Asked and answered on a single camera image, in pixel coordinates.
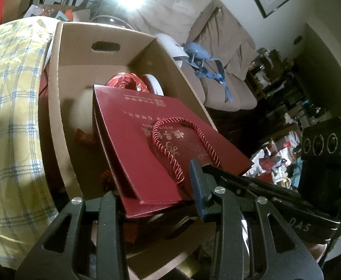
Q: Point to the red plastic twine ball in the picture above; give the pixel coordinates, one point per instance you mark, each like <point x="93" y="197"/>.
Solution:
<point x="123" y="80"/>

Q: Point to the clear plastic packet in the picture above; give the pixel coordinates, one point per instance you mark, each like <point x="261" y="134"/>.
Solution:
<point x="37" y="11"/>

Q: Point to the beige sofa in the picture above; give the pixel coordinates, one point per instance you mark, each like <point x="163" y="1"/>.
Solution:
<point x="211" y="35"/>

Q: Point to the teal grey tool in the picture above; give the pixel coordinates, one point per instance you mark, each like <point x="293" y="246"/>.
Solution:
<point x="60" y="15"/>

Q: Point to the dark wooden shelf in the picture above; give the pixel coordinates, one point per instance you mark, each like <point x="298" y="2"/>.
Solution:
<point x="269" y="73"/>

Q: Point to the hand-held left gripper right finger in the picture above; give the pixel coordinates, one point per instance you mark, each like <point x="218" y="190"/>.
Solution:
<point x="198" y="192"/>

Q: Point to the white dome device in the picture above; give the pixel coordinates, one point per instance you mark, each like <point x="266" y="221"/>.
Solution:
<point x="170" y="42"/>

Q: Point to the dark red paper gift bag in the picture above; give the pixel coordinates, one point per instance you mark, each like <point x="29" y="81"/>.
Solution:
<point x="135" y="128"/>

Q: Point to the red lint brush white frame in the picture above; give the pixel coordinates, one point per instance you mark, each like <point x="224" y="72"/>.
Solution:
<point x="156" y="86"/>

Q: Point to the cluttered white table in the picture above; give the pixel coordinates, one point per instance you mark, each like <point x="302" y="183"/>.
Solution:
<point x="278" y="157"/>

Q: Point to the cardboard box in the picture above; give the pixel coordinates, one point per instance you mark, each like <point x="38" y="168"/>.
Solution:
<point x="71" y="58"/>

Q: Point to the yellow plaid tablecloth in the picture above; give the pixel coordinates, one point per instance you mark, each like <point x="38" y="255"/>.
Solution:
<point x="10" y="93"/>

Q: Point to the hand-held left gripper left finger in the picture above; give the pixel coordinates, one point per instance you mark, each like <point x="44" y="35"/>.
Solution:
<point x="106" y="210"/>

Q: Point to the dark round side table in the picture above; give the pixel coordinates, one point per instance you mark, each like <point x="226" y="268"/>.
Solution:
<point x="109" y="22"/>

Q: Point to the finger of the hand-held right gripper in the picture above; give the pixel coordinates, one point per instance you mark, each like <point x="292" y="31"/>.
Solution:
<point x="246" y="183"/>

